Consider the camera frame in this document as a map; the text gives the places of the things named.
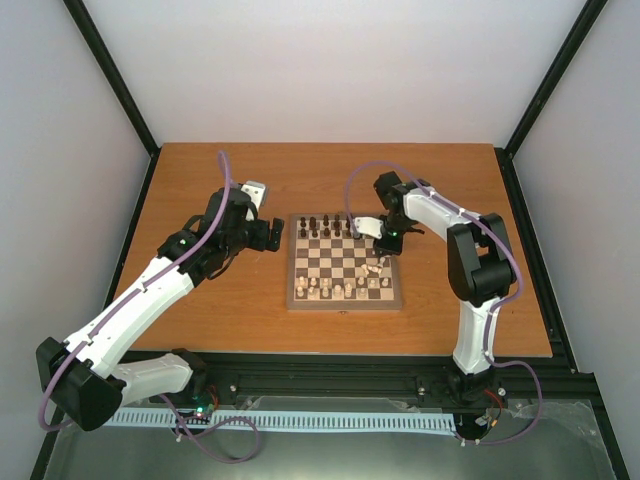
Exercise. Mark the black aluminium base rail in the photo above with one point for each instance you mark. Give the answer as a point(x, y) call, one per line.
point(427, 382)

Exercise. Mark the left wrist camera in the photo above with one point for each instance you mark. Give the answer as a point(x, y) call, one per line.
point(257, 191)

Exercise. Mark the light blue cable duct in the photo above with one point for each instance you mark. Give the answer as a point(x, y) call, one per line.
point(327, 422)

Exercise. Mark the dark chess pieces row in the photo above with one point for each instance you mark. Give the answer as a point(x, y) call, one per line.
point(323, 226)

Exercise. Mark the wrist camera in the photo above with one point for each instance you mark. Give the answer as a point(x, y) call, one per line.
point(367, 226)
point(257, 191)

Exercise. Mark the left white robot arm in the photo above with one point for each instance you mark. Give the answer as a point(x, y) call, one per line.
point(84, 375)

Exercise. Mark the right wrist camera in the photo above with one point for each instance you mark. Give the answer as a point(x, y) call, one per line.
point(367, 226)

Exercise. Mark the wooden chess board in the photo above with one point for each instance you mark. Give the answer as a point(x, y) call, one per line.
point(328, 262)

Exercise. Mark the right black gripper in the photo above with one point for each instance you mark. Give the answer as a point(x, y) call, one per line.
point(392, 248)

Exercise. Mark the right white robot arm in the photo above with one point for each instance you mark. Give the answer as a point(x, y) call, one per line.
point(481, 266)

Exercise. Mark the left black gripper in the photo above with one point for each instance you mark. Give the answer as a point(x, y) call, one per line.
point(262, 242)

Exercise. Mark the pile of white pieces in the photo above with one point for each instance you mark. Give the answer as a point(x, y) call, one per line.
point(373, 266)

